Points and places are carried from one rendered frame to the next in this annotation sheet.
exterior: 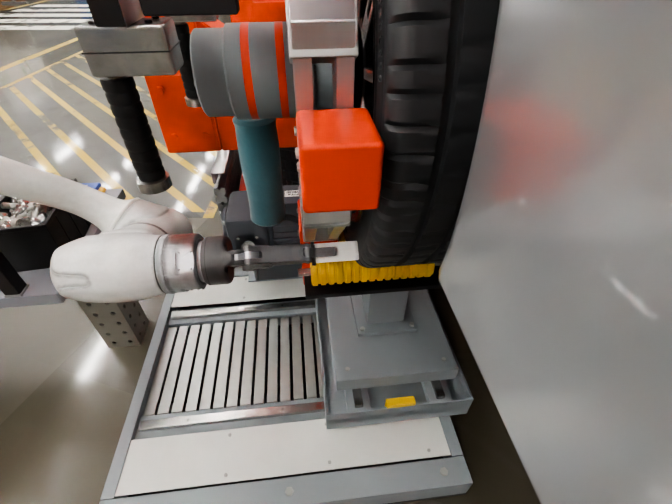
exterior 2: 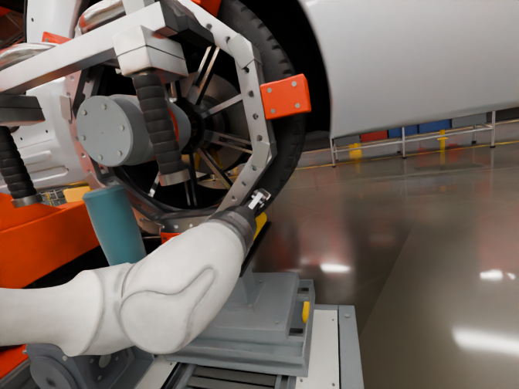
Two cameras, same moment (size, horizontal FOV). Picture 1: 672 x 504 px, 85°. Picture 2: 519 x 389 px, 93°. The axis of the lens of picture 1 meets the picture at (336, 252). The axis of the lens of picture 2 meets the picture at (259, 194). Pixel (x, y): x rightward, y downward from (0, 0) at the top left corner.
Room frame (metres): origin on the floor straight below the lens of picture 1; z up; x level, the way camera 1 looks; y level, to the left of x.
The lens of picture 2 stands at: (0.19, 0.54, 0.80)
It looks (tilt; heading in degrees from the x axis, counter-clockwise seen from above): 14 degrees down; 295
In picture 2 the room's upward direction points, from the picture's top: 12 degrees counter-clockwise
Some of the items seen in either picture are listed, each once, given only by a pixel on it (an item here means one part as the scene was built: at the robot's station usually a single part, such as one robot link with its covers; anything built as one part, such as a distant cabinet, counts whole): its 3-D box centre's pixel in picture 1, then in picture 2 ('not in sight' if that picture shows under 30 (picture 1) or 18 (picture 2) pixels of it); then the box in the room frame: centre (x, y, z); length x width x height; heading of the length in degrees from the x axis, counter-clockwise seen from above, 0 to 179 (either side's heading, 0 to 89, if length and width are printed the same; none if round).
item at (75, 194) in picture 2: not in sight; (94, 189); (1.18, -0.07, 0.71); 0.14 x 0.14 x 0.05; 6
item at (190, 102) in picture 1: (187, 63); (11, 164); (0.80, 0.29, 0.83); 0.04 x 0.04 x 0.16
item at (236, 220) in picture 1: (295, 239); (126, 333); (0.95, 0.13, 0.26); 0.42 x 0.18 x 0.35; 96
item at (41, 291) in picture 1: (62, 238); not in sight; (0.73, 0.69, 0.44); 0.43 x 0.17 x 0.03; 6
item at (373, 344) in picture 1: (384, 286); (234, 273); (0.67, -0.13, 0.32); 0.40 x 0.30 x 0.28; 6
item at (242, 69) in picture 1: (266, 72); (142, 130); (0.64, 0.11, 0.85); 0.21 x 0.14 x 0.14; 96
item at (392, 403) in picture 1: (379, 331); (245, 316); (0.67, -0.13, 0.13); 0.50 x 0.36 x 0.10; 6
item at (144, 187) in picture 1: (136, 133); (161, 129); (0.46, 0.26, 0.83); 0.04 x 0.04 x 0.16
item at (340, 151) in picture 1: (335, 158); (286, 99); (0.34, 0.00, 0.85); 0.09 x 0.08 x 0.07; 6
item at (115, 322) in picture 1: (103, 291); not in sight; (0.76, 0.70, 0.21); 0.10 x 0.10 x 0.42; 6
